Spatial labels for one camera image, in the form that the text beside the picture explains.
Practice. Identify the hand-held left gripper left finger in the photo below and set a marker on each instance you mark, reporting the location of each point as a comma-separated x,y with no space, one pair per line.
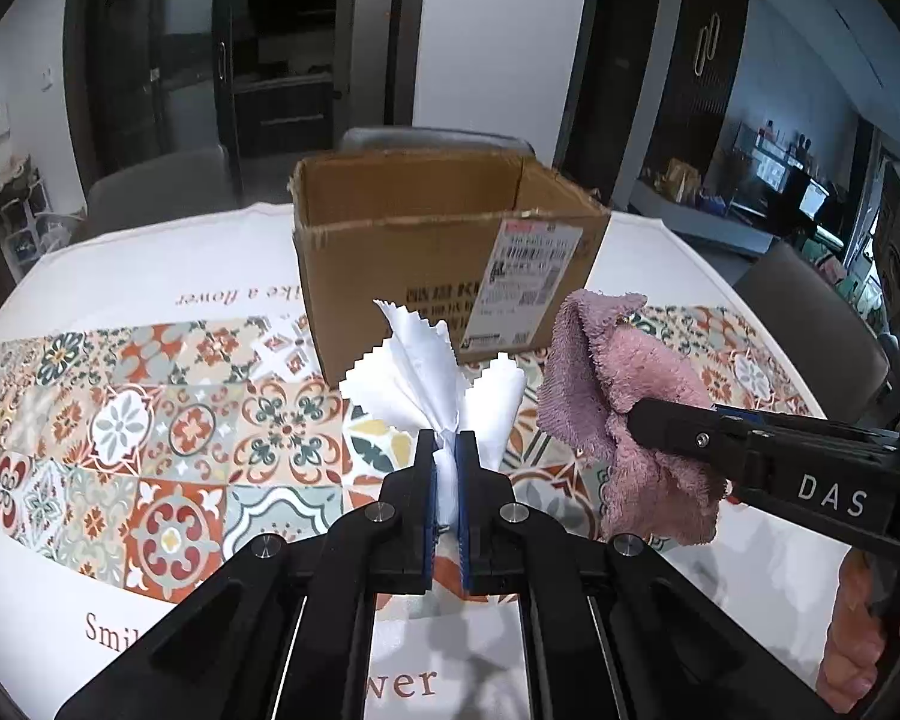
429,510

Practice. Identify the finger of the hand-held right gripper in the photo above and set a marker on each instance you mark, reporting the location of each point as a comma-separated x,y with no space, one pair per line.
675,431
742,415

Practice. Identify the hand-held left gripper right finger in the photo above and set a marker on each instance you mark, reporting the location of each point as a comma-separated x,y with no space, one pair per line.
465,517

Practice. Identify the pink towel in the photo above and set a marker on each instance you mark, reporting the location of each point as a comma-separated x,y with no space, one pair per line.
645,367

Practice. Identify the white cloth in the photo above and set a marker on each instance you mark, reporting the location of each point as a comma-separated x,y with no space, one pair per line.
420,375

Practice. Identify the brown cardboard box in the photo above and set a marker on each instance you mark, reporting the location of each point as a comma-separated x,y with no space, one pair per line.
390,270

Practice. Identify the person's right hand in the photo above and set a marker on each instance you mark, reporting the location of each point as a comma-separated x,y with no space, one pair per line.
847,652

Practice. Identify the grey dining chair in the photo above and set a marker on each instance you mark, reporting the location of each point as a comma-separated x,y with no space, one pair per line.
157,184
810,315
435,139

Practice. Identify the grey sideboard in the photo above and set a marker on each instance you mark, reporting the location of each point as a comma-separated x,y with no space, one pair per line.
705,225

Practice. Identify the yellow box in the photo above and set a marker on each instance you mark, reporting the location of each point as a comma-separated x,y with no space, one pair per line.
679,180

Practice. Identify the patterned tablecloth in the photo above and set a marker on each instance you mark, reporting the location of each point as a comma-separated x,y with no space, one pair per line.
157,420

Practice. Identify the dark interior door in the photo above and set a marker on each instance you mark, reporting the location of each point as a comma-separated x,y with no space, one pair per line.
615,82

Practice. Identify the white storage rack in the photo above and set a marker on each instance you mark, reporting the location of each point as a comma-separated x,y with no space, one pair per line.
22,225

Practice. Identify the dark glass sliding door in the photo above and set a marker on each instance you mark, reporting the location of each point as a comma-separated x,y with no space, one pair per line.
195,52

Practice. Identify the dark wall panel gold ornament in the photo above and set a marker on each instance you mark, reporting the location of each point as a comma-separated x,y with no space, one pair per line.
697,60

